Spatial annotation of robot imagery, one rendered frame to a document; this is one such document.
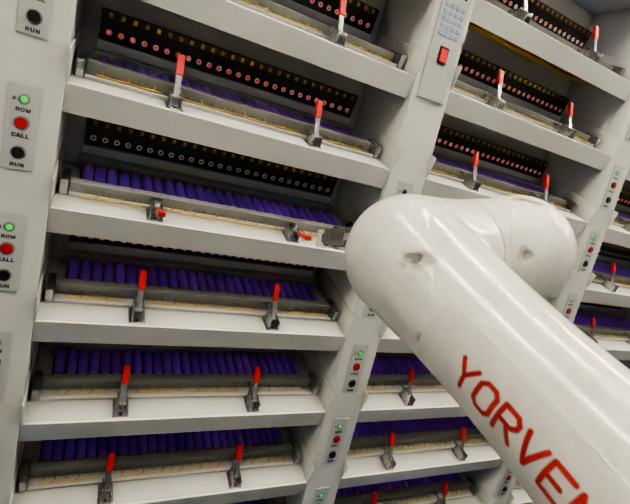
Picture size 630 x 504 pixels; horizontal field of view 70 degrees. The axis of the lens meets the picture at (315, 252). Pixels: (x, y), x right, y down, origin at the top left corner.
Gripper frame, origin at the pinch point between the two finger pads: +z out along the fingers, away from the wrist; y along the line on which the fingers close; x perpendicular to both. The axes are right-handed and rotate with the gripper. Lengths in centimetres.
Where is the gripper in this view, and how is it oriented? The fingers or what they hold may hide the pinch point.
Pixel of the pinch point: (337, 240)
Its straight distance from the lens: 75.1
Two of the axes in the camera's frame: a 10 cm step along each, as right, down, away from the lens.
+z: -4.6, -0.5, 8.9
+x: 1.4, -9.9, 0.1
